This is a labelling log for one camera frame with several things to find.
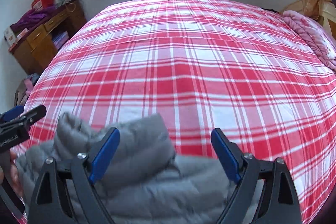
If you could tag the purple clothing on desk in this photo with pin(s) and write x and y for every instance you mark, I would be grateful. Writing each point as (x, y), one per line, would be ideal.
(31, 18)

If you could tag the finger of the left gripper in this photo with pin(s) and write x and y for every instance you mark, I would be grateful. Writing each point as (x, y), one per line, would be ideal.
(11, 114)
(33, 116)

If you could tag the side window beige curtain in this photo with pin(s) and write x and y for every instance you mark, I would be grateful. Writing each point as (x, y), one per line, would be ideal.
(309, 8)

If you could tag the clothes pile on floor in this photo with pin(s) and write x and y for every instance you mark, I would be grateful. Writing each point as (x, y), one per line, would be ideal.
(24, 89)

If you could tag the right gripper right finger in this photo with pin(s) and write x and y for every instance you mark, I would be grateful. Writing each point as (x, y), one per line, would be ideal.
(264, 190)

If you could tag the stacked boxes under desk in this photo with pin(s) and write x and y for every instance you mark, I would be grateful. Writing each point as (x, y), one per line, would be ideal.
(60, 39)

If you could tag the red gift box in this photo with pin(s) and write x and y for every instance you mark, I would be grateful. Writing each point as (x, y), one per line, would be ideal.
(38, 5)

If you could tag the wooden desk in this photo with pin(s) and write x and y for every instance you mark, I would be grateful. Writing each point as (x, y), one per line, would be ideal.
(36, 49)

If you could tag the person's left hand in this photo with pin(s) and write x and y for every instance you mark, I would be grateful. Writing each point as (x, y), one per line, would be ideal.
(10, 171)

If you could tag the beige wooden headboard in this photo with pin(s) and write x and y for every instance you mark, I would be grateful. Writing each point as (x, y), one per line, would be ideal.
(327, 17)

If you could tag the red plaid bed sheet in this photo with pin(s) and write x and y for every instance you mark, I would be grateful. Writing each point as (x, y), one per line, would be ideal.
(201, 64)

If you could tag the white printed box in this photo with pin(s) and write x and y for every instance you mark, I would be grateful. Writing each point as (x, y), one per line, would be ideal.
(10, 36)

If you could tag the pink folded quilt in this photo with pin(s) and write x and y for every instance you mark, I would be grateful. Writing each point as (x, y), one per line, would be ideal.
(315, 36)

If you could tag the grey puffer jacket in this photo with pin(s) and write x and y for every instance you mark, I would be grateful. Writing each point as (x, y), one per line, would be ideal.
(146, 181)

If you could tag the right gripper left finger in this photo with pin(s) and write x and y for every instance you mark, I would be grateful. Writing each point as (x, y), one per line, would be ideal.
(51, 203)

